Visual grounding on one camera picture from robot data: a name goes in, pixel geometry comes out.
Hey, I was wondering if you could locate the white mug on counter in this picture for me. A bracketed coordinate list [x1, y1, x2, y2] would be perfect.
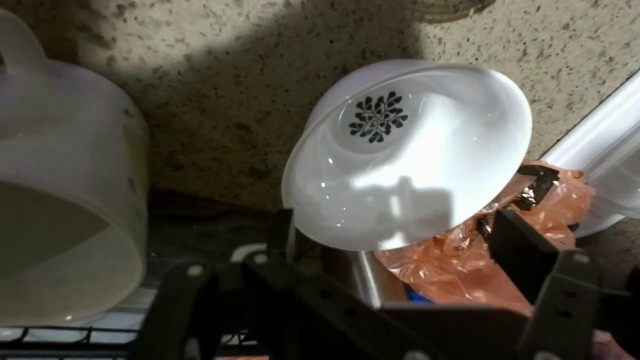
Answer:
[0, 10, 148, 326]

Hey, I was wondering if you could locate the stainless steel tumbler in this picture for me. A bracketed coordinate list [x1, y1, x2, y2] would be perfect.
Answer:
[320, 247, 407, 307]

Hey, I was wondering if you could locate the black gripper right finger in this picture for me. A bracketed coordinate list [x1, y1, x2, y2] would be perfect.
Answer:
[488, 209, 640, 360]

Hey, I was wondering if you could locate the orange plastic bag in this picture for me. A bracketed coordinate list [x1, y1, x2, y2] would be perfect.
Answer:
[376, 162, 596, 313]

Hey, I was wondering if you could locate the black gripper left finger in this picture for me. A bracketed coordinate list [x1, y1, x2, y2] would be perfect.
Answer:
[127, 209, 374, 360]

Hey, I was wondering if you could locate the white bowl with flower pattern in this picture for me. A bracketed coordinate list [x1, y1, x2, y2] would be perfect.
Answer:
[279, 59, 532, 251]

